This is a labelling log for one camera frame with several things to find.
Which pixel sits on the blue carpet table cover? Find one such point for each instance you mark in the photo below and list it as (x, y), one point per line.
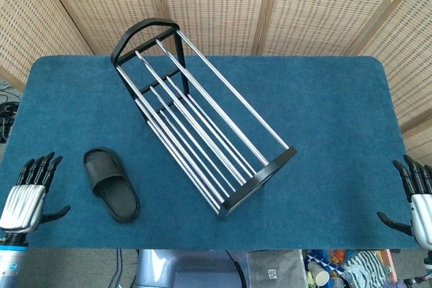
(320, 139)

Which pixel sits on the black rubber slipper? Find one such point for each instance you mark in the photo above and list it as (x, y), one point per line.
(114, 190)

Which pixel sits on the blue white patterned package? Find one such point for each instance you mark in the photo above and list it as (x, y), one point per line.
(324, 257)

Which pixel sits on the grey robot torso base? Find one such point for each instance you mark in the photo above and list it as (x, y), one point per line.
(189, 269)

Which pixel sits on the black white striped bag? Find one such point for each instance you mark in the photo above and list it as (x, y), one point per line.
(366, 264)

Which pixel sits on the grey box with QR label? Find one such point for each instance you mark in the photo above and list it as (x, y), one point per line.
(273, 267)

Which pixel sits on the woven rattan folding screen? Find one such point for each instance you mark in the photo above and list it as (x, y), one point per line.
(219, 4)

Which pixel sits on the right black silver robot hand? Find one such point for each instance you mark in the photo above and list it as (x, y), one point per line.
(422, 210)

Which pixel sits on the black chrome shoe rack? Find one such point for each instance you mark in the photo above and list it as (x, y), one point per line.
(202, 126)

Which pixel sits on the white paper cup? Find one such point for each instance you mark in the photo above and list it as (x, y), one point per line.
(319, 274)

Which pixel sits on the orange wooden frame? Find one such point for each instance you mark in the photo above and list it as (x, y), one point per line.
(389, 264)

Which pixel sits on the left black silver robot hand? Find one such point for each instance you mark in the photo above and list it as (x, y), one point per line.
(22, 203)

